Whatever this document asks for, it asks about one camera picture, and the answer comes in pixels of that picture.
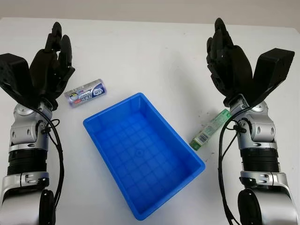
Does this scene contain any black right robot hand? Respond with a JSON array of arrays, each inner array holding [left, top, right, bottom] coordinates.
[[206, 18, 255, 106]]

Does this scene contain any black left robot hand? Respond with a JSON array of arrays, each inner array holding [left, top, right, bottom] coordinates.
[[30, 22, 76, 111]]

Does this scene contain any silver blue wipes canister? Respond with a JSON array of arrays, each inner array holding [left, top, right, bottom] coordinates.
[[63, 79, 108, 108]]

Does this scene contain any green toothpaste box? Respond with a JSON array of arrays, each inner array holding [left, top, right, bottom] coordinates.
[[189, 108, 233, 150]]

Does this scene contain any blue plastic tray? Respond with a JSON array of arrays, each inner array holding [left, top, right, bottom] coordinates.
[[82, 92, 206, 221]]

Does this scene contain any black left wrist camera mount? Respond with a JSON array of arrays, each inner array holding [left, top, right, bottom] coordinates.
[[0, 53, 41, 109]]

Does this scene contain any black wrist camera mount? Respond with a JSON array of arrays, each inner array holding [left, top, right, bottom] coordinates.
[[0, 53, 41, 109], [248, 48, 295, 106]]

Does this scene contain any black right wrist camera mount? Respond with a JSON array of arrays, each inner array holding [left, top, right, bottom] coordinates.
[[248, 48, 295, 106]]

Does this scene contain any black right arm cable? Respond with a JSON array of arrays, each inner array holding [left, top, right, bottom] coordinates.
[[217, 103, 249, 225]]

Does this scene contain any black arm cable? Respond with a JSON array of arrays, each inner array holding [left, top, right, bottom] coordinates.
[[35, 107, 65, 225], [217, 103, 249, 225]]

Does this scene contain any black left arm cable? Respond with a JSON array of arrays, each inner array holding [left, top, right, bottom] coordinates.
[[35, 107, 65, 225]]

